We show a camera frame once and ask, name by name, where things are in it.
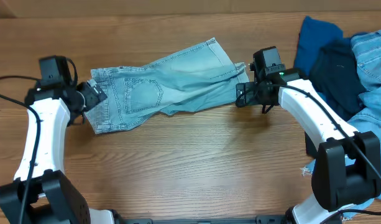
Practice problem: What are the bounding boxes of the light blue denim shorts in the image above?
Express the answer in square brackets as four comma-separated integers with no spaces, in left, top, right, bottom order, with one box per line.
[85,39,249,134]

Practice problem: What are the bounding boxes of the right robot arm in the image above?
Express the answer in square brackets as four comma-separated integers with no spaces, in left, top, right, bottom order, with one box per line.
[236,47,381,224]

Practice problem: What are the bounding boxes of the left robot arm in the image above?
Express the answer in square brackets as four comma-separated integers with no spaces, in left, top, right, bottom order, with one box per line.
[0,55,123,224]

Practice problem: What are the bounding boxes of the dark navy garment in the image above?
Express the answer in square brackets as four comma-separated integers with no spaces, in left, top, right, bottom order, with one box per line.
[309,38,366,121]

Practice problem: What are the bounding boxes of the blue shirt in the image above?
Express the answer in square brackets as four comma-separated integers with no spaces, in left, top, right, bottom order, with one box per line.
[294,16,346,76]

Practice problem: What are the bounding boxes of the blue denim jeans pile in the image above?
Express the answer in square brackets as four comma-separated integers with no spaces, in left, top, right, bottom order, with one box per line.
[300,28,381,220]

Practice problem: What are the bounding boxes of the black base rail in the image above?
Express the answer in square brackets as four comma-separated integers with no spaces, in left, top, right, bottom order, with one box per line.
[115,215,291,224]

